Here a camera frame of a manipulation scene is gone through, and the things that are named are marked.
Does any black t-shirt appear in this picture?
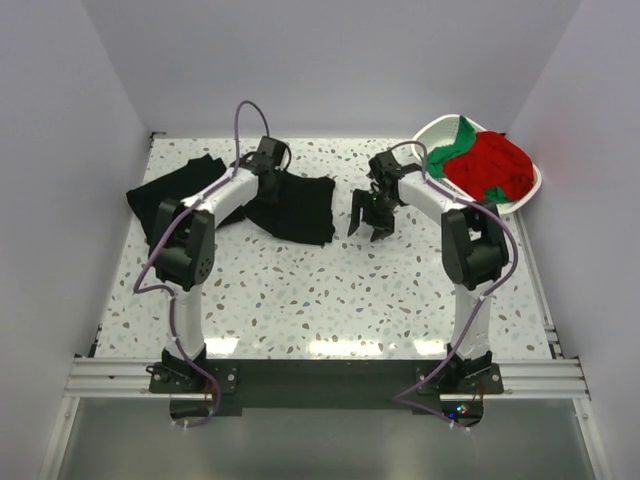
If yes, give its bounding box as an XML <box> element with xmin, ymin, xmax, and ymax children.
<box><xmin>126</xmin><ymin>154</ymin><xmax>227</xmax><ymax>247</ymax></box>
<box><xmin>243</xmin><ymin>171</ymin><xmax>336</xmax><ymax>246</ymax></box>

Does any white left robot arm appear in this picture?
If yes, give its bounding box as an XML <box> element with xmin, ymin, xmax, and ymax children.
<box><xmin>147</xmin><ymin>136</ymin><xmax>292</xmax><ymax>375</ymax></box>

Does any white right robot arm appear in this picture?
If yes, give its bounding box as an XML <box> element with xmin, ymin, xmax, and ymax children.
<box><xmin>348</xmin><ymin>151</ymin><xmax>509</xmax><ymax>377</ymax></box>

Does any folded black t-shirt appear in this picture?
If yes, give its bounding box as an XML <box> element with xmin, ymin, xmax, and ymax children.
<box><xmin>126</xmin><ymin>154</ymin><xmax>227</xmax><ymax>247</ymax></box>

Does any green t-shirt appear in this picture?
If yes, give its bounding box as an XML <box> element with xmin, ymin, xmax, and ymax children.
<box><xmin>426</xmin><ymin>116</ymin><xmax>487</xmax><ymax>179</ymax></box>

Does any white plastic laundry basket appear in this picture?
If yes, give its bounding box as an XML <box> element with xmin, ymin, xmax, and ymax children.
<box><xmin>413</xmin><ymin>114</ymin><xmax>542</xmax><ymax>216</ymax></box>

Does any red t-shirt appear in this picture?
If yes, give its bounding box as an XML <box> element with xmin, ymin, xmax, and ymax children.
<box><xmin>443</xmin><ymin>131</ymin><xmax>534</xmax><ymax>204</ymax></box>

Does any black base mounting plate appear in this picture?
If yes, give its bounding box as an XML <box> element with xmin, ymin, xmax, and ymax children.
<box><xmin>146</xmin><ymin>355</ymin><xmax>504</xmax><ymax>425</ymax></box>

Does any aluminium frame rail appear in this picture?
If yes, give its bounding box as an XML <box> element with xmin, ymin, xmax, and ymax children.
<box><xmin>63</xmin><ymin>357</ymin><xmax>590</xmax><ymax>399</ymax></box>

